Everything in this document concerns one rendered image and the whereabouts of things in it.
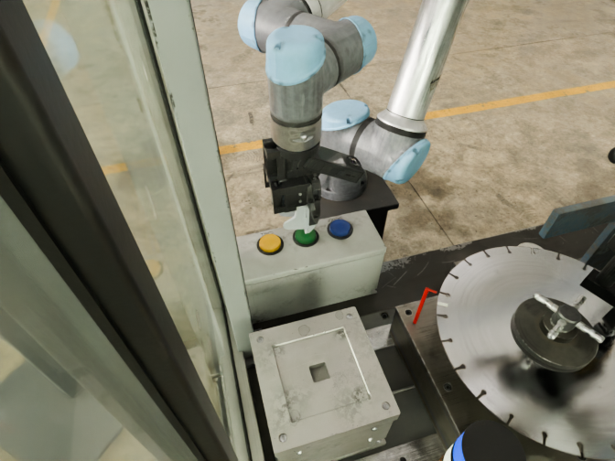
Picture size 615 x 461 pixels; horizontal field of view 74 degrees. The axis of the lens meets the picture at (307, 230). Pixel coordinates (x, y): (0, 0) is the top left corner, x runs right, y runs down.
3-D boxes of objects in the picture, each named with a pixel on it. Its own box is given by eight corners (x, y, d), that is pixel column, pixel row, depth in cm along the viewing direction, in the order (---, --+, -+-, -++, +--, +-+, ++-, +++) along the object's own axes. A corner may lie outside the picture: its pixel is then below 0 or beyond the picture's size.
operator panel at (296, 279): (249, 325, 83) (240, 282, 72) (239, 283, 90) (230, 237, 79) (377, 293, 88) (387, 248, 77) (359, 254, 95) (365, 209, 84)
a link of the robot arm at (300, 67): (341, 30, 52) (298, 54, 47) (337, 109, 60) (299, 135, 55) (294, 16, 55) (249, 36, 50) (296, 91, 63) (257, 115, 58)
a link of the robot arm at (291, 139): (313, 96, 62) (330, 125, 57) (313, 123, 65) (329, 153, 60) (264, 103, 61) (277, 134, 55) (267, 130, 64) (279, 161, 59)
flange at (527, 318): (522, 288, 65) (528, 279, 63) (599, 322, 61) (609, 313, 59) (503, 343, 58) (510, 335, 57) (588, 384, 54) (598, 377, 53)
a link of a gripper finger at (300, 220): (282, 236, 77) (279, 200, 70) (312, 230, 78) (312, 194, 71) (285, 249, 75) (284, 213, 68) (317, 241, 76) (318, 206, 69)
